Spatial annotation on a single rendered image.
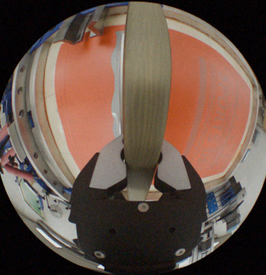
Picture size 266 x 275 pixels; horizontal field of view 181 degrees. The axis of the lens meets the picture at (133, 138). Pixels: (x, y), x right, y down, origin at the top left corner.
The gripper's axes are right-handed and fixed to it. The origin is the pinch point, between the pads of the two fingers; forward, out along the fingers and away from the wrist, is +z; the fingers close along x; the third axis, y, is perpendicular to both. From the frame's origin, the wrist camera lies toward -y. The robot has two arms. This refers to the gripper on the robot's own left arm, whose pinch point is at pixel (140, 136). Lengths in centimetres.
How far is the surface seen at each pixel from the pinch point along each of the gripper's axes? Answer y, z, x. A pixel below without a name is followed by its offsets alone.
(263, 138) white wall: -8, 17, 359
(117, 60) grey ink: -10.7, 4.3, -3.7
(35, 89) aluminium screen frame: -10.7, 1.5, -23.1
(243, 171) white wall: 129, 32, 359
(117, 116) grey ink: -1.1, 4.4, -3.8
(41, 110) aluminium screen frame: -4.6, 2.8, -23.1
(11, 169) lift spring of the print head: 16, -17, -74
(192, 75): -9.9, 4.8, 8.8
